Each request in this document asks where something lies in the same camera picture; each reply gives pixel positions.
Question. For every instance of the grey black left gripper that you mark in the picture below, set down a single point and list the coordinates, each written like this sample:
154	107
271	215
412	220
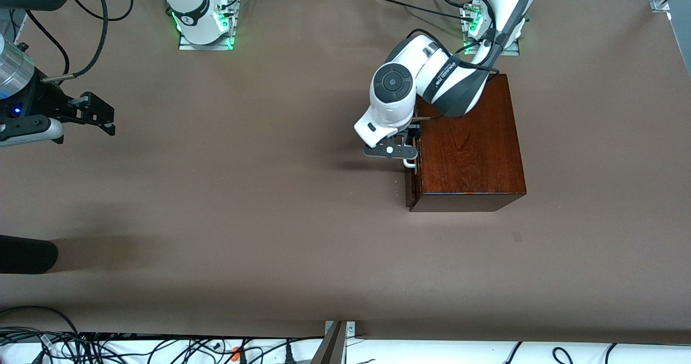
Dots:
413	134

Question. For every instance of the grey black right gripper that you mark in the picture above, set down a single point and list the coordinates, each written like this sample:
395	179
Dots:
39	100

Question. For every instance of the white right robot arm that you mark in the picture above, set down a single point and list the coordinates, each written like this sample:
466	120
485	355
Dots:
191	7

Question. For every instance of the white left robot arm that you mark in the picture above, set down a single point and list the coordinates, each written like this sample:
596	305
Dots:
399	83

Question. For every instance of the dark brown wooden cabinet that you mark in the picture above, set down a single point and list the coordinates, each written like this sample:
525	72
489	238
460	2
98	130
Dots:
469	148

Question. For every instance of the black rounded cylinder object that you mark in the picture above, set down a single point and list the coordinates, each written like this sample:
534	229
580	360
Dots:
27	254

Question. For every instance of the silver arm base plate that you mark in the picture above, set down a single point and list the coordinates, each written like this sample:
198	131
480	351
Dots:
468	13
227	42

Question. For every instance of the small silver mounting bracket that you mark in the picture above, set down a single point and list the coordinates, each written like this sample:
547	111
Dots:
351	329

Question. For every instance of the aluminium profile post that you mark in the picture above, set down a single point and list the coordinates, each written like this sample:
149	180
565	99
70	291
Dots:
330	348

